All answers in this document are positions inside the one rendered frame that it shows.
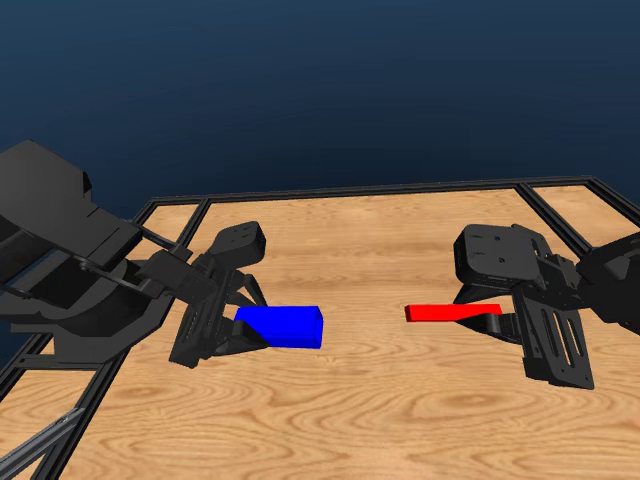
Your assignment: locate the blue hollow socket block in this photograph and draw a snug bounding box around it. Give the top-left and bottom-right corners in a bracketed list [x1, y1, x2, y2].
[233, 304, 325, 350]

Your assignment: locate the black table frame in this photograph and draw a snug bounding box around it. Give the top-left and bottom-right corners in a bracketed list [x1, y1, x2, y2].
[0, 174, 640, 480]

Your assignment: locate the thin red peg bar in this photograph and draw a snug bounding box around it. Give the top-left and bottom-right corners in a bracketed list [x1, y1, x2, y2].
[403, 302, 503, 324]

